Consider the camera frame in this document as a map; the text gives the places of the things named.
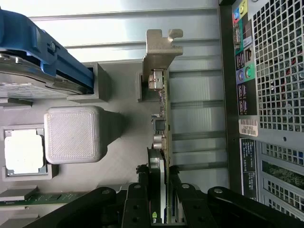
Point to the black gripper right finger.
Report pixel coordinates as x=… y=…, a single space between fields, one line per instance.
x=194 y=209

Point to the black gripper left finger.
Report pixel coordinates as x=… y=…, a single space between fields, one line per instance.
x=137 y=204

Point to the bare green RAM stick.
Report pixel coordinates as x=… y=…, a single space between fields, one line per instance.
x=42 y=198

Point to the grey printed parts rack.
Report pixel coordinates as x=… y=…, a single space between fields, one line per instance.
x=71 y=133

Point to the silver CPU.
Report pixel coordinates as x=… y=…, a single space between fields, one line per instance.
x=23 y=152

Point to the open black PC case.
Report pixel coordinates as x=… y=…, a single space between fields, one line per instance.
x=273 y=83

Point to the hard disk blue caddy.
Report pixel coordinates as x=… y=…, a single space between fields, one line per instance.
x=23 y=47

